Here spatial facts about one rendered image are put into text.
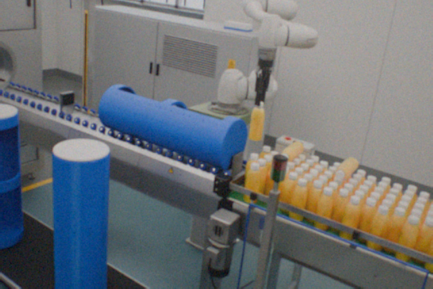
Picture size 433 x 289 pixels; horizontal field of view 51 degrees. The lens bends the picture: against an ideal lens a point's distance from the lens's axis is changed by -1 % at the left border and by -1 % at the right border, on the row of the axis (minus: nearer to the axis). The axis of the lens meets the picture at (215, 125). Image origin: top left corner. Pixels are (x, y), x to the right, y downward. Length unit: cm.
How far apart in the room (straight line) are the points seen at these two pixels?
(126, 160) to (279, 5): 127
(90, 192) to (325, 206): 113
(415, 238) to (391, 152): 303
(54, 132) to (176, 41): 177
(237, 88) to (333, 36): 221
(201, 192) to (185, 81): 216
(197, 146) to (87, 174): 57
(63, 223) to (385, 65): 353
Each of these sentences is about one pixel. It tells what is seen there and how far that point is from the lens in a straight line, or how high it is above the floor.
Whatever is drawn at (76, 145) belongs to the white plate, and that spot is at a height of 104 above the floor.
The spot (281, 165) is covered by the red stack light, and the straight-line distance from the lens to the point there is 189.
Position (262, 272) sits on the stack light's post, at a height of 70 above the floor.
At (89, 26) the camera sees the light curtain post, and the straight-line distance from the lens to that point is 343.
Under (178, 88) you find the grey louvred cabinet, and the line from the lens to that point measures 454.
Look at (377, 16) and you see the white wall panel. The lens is 489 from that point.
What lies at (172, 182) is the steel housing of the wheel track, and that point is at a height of 82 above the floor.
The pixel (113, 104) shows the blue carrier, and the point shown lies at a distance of 273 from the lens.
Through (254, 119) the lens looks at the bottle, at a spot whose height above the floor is 127.
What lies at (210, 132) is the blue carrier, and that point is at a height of 117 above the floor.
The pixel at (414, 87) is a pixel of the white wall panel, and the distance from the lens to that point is 485.
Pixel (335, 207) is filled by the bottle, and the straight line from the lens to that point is 213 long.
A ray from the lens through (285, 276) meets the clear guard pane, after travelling 224.
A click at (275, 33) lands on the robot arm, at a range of 219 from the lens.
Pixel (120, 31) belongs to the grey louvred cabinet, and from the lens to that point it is 500.
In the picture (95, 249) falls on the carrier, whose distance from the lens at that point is 255.
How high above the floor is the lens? 196
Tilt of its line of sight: 19 degrees down
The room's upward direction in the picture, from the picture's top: 6 degrees clockwise
